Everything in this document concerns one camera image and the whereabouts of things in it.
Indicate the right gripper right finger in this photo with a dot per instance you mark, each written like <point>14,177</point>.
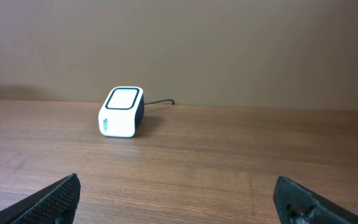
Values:
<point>297,204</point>

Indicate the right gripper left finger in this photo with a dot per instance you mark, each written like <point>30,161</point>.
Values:
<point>55,204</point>

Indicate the white barcode scanner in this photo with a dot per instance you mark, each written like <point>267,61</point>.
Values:
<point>122,112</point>

